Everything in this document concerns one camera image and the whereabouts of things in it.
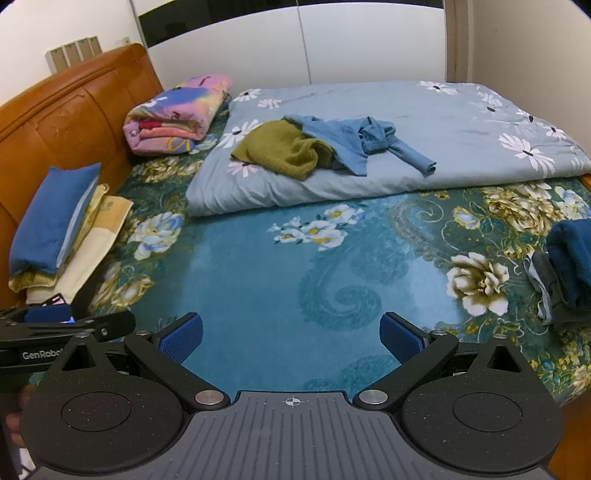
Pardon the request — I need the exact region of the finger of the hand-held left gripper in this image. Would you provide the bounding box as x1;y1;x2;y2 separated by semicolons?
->
0;305;137;343

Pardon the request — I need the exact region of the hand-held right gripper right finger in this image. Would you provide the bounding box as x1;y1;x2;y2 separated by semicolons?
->
353;311;550;412

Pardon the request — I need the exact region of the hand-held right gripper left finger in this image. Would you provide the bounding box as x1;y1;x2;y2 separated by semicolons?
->
44;311;232;412

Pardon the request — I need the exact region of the person's left hand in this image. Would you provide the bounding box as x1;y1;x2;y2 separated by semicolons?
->
4;387;34;448

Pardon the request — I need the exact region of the cream pillow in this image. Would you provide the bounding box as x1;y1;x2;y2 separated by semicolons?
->
25;196;134;306

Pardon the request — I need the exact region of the yellow floral pillow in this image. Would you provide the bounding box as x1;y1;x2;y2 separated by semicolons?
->
9;184;112;292

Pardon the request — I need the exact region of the blue pillow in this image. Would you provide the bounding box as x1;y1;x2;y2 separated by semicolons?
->
9;162;102;280

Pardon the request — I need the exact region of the teal floral bed sheet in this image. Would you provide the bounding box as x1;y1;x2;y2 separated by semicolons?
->
28;104;591;407

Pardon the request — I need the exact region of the folded grey garment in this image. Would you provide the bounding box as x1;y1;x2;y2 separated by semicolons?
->
524;251;591;330

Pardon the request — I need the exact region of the folded dark teal garment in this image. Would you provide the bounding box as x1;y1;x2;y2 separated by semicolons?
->
546;219;591;310

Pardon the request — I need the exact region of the blue denim shirt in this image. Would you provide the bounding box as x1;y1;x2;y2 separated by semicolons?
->
358;116;437;177

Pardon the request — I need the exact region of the light blue floral quilt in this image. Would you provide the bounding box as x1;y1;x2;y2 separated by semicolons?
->
186;80;591;217

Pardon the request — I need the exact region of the orange wooden headboard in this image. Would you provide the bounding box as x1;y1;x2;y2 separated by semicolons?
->
0;43;164;305

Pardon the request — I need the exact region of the olive green sweater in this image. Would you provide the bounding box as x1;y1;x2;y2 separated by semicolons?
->
230;119;340;182

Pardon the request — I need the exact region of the folded pink floral blanket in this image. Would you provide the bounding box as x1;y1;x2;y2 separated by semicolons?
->
123;74;233;155

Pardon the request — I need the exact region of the white wardrobe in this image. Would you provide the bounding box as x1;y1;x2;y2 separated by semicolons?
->
137;0;448;89

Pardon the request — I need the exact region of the beige door frame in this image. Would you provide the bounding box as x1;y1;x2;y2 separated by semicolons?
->
444;0;482;85

